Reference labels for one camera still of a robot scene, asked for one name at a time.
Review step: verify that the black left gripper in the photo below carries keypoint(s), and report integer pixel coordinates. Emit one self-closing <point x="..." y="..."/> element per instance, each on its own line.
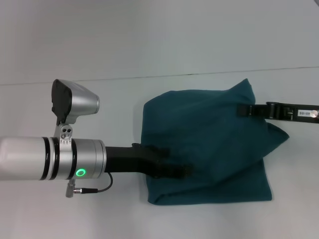
<point x="127" y="159"/>

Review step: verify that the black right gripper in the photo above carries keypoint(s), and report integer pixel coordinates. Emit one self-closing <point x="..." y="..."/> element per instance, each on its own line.
<point x="294" y="112"/>

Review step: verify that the teal t-shirt with FREE print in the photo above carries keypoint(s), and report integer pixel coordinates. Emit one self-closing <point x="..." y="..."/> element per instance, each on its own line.
<point x="211" y="149"/>

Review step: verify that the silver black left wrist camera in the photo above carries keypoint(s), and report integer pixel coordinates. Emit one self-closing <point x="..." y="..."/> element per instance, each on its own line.
<point x="69" y="102"/>

